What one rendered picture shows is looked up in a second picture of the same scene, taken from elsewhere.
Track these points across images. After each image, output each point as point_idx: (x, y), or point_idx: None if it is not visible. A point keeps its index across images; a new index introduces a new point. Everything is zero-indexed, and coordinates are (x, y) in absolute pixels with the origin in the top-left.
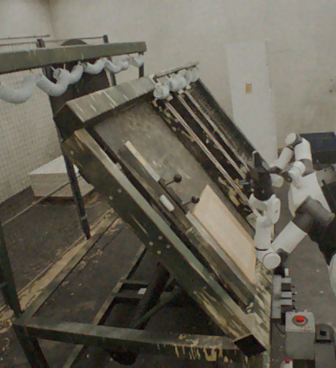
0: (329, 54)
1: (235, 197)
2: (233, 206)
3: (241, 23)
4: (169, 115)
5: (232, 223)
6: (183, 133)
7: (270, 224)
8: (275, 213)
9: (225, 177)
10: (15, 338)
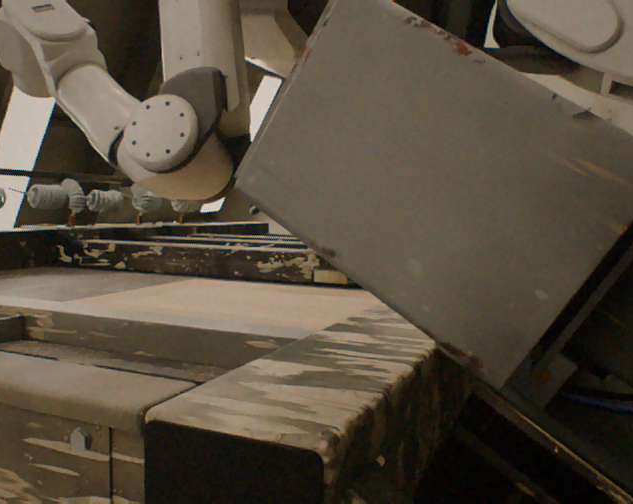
0: (546, 85)
1: (323, 268)
2: (332, 287)
3: None
4: (97, 251)
5: (287, 294)
6: (138, 256)
7: (55, 47)
8: (44, 12)
9: (267, 251)
10: None
